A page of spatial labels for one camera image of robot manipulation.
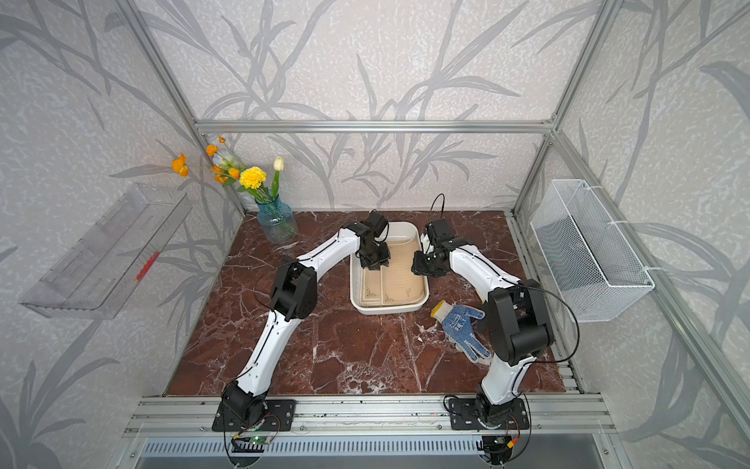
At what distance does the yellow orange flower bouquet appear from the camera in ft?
2.84

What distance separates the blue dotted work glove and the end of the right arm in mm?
178

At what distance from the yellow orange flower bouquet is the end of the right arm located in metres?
0.54

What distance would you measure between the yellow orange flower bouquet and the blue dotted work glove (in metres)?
0.68

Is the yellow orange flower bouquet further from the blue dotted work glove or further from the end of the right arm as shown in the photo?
the blue dotted work glove

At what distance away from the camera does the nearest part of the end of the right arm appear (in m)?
0.67

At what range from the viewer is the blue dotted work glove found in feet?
2.83
